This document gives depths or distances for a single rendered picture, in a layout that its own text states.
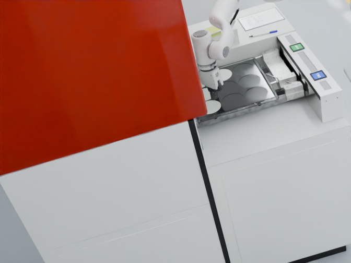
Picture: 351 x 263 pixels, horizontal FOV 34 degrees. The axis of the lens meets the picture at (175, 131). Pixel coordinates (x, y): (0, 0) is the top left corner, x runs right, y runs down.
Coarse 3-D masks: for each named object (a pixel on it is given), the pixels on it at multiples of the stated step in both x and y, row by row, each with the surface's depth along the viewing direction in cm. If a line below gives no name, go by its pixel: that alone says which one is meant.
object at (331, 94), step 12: (288, 36) 277; (288, 48) 268; (300, 60) 258; (312, 60) 256; (312, 72) 249; (324, 72) 247; (312, 84) 242; (324, 84) 241; (336, 84) 238; (324, 96) 235; (336, 96) 236; (324, 108) 238; (336, 108) 239; (324, 120) 242
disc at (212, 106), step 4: (212, 100) 259; (208, 104) 258; (212, 104) 257; (216, 104) 256; (220, 104) 255; (208, 108) 255; (212, 108) 255; (216, 108) 254; (208, 112) 253; (212, 112) 252
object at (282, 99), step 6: (282, 96) 259; (270, 102) 258; (276, 102) 258; (282, 102) 259; (252, 108) 258; (258, 108) 258; (264, 108) 259; (228, 114) 257; (234, 114) 258; (240, 114) 259; (210, 120) 257; (216, 120) 258; (222, 120) 259; (198, 126) 258; (204, 126) 259
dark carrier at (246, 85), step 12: (252, 60) 278; (240, 72) 272; (252, 72) 270; (228, 84) 267; (240, 84) 264; (252, 84) 262; (264, 84) 260; (228, 96) 259; (240, 96) 257; (252, 96) 255; (264, 96) 253; (228, 108) 252
